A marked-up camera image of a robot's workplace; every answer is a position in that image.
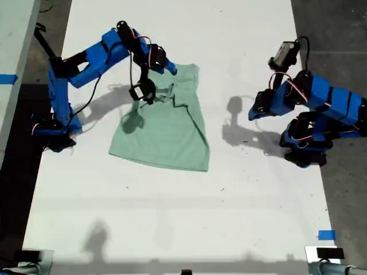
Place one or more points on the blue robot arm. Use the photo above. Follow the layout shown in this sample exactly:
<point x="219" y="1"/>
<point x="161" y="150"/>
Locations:
<point x="94" y="63"/>
<point x="332" y="100"/>

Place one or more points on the small black knob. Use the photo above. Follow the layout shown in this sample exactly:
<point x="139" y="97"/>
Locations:
<point x="186" y="272"/>

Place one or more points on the grey plate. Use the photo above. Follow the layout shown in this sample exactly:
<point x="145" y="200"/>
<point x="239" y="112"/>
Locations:
<point x="47" y="256"/>

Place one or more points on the small black box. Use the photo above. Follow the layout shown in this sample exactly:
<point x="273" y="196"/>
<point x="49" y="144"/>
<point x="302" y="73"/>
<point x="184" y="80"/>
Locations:
<point x="329" y="253"/>
<point x="28" y="255"/>

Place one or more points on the white plate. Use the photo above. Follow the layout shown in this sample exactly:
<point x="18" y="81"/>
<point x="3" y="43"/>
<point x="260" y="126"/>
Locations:
<point x="311" y="253"/>

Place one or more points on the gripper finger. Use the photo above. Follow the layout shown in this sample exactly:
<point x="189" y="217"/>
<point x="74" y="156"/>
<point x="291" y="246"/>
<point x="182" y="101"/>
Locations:
<point x="253" y="114"/>
<point x="268" y="114"/>
<point x="171" y="67"/>
<point x="166" y="71"/>

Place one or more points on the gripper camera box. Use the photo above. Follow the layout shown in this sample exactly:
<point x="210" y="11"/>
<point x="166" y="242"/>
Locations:
<point x="142" y="91"/>
<point x="284" y="54"/>

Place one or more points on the black bar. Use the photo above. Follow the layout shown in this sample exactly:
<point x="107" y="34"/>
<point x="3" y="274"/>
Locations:
<point x="43" y="40"/>

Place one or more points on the pale green t-shirt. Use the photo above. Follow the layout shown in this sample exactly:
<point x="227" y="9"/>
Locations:
<point x="160" y="137"/>

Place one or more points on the grey pipe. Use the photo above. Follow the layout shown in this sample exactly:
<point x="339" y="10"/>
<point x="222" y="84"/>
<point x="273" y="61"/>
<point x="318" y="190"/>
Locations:
<point x="20" y="270"/>
<point x="335" y="269"/>

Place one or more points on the blue tape strip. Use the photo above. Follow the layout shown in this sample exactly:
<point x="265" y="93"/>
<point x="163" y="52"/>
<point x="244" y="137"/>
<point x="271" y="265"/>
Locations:
<point x="8" y="78"/>
<point x="327" y="235"/>

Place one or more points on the gripper camera stalk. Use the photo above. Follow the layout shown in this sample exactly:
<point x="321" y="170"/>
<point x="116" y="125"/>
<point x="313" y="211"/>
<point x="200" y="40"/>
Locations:
<point x="279" y="77"/>
<point x="144" y="73"/>

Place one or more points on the pale side table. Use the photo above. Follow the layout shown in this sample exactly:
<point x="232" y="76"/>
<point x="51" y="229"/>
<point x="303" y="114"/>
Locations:
<point x="14" y="28"/>

